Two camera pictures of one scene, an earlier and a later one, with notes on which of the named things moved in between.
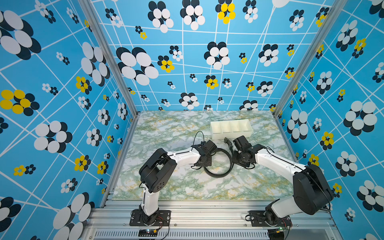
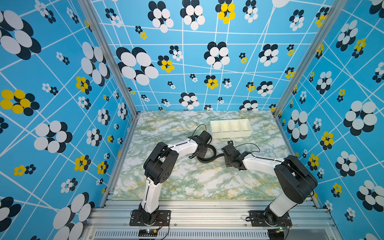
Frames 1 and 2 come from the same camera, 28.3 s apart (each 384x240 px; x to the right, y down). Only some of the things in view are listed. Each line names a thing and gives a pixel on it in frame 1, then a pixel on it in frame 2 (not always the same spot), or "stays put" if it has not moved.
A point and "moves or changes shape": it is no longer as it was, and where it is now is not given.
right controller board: x=276 y=234 stays put
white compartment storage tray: x=230 y=129 stays put
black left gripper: x=209 y=162 → x=203 y=155
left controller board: x=147 y=232 stays put
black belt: x=231 y=167 moves or changes shape
